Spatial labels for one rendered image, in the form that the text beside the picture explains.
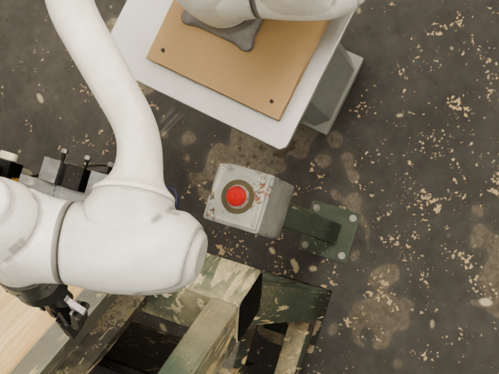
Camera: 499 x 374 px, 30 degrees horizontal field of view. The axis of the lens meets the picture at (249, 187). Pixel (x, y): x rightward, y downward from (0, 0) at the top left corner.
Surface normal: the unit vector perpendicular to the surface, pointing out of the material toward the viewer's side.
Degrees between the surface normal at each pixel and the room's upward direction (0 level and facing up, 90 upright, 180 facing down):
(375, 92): 0
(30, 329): 50
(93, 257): 16
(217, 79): 3
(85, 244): 8
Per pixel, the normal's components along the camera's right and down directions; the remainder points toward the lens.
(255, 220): -0.28, -0.12
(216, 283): 0.04, -0.81
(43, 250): 0.04, 0.15
